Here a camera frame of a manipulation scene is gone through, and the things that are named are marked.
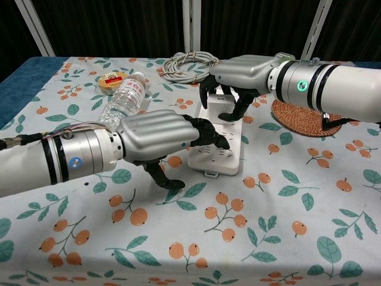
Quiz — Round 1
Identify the white frame post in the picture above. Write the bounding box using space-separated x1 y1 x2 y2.
182 0 202 54
300 0 333 60
17 0 57 57

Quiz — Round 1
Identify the round woven brown coaster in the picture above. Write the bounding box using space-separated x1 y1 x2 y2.
271 99 343 138

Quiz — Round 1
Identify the black curtain panel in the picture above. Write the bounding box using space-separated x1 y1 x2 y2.
0 0 39 86
35 0 187 58
312 0 381 64
199 0 324 60

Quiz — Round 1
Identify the clear water bottle red label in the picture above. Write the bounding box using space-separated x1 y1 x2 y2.
97 71 147 132

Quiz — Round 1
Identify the small round tin red label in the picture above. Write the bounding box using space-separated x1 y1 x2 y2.
96 70 127 96

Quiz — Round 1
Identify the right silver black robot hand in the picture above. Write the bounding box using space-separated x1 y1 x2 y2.
198 54 282 122

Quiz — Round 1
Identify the white power strip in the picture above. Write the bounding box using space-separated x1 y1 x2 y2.
187 94 245 177

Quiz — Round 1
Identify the floral print tablecloth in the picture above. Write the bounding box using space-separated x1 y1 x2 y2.
0 56 381 286

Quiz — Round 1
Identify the white cable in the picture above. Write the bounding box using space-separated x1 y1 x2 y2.
162 51 223 86

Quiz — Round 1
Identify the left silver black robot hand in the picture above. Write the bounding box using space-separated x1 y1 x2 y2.
117 109 230 190

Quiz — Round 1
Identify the white plastic box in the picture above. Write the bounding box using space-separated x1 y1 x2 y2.
208 94 236 116

